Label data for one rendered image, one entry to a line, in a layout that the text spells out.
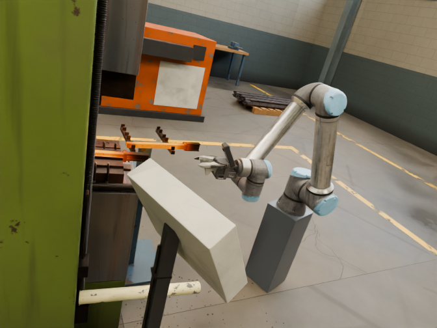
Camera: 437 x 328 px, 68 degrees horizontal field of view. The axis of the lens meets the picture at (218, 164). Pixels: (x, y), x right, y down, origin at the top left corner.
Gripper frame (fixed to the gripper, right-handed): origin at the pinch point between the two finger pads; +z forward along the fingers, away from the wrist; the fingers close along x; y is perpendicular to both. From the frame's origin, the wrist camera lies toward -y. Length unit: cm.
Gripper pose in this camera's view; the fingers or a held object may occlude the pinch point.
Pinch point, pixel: (198, 160)
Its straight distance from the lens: 145.7
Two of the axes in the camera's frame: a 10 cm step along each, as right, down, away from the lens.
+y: -2.3, 8.9, 4.0
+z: -9.2, -0.6, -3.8
